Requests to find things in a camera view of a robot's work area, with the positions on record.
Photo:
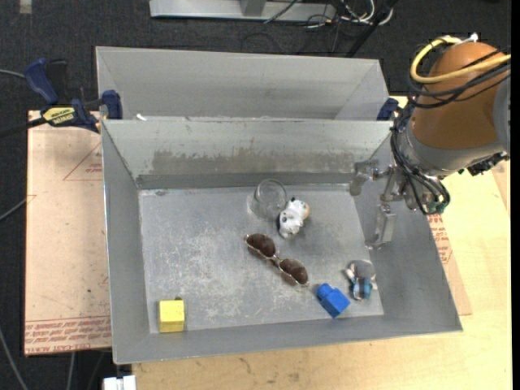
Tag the clear glass cup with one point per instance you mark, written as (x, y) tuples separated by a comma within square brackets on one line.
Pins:
[(269, 197)]

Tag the blue plastic block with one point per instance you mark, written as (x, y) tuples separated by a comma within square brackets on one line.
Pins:
[(333, 300)]

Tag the brown sunglasses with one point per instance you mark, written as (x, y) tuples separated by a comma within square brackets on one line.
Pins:
[(264, 245)]

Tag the small blue and white toy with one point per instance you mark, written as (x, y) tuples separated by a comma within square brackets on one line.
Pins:
[(360, 284)]

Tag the grey metal bin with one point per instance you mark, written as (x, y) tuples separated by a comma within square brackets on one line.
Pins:
[(195, 238)]

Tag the brown cardboard board red print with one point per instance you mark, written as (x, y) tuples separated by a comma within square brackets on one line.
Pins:
[(65, 238)]

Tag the white and black toy cow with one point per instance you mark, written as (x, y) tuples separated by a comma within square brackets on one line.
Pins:
[(293, 215)]

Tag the yellow sponge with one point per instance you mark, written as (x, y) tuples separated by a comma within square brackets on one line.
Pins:
[(172, 315)]

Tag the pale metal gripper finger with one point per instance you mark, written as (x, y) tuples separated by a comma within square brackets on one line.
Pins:
[(363, 173), (384, 226)]

